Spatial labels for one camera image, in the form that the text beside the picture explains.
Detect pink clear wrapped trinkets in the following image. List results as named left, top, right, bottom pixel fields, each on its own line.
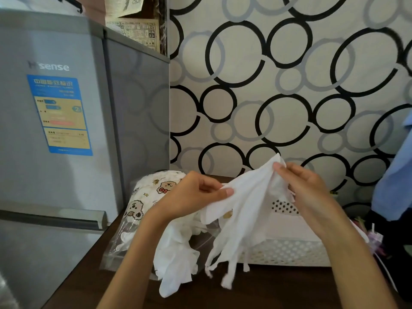
left=352, top=217, right=385, bottom=255

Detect grey refrigerator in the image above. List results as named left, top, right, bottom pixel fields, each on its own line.
left=0, top=9, right=171, bottom=309

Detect printed newspaper sheet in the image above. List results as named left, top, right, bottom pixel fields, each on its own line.
left=105, top=17, right=161, bottom=53
left=105, top=0, right=145, bottom=18

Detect black metal bracket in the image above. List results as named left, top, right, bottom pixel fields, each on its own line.
left=58, top=0, right=84, bottom=14

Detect bunch of white gloves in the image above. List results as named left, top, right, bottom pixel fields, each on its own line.
left=153, top=212, right=210, bottom=298

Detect person's right hand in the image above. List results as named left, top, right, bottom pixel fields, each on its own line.
left=273, top=162, right=351, bottom=242

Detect clear bear print plastic bag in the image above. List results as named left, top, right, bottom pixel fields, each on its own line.
left=100, top=170, right=223, bottom=281

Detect white perforated plastic basket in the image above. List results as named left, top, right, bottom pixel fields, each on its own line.
left=238, top=199, right=369, bottom=267

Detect person's right forearm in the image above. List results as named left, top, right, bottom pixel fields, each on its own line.
left=321, top=219, right=400, bottom=309

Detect person's left forearm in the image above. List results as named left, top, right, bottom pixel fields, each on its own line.
left=97, top=206, right=177, bottom=309

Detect black bag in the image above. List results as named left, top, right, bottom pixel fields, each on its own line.
left=364, top=209, right=412, bottom=303

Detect light blue garment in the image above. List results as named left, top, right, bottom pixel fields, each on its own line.
left=371, top=109, right=412, bottom=222

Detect blue yellow energy label sticker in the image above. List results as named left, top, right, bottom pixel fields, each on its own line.
left=27, top=74, right=93, bottom=157

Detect person's left hand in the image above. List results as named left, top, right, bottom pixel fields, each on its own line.
left=151, top=171, right=234, bottom=223

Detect thin white glove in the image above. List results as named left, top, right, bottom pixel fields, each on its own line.
left=201, top=154, right=297, bottom=291

